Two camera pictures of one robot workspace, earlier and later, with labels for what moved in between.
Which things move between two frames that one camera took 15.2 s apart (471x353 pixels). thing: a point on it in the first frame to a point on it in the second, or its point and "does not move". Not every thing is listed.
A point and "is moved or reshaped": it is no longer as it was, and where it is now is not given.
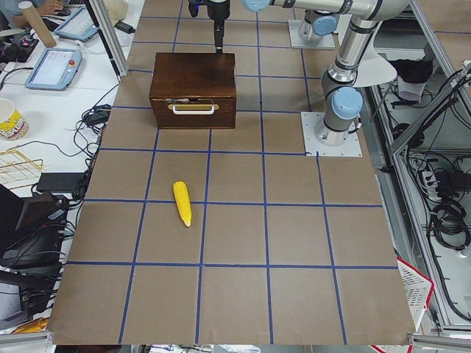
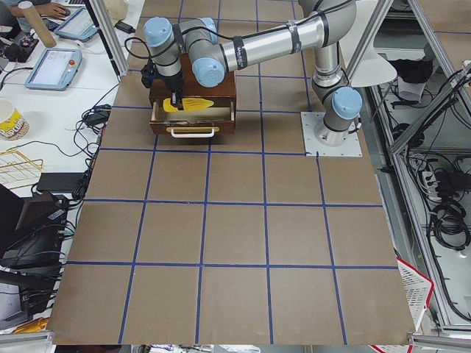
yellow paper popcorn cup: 13,127 does not move
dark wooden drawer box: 193,90 is moved or reshaped
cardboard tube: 46,38 does not move
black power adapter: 98,115 does not move
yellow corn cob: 182,198 to 188,104
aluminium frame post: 110,36 does not move
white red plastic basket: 418,290 does not move
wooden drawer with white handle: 195,113 is moved or reshaped
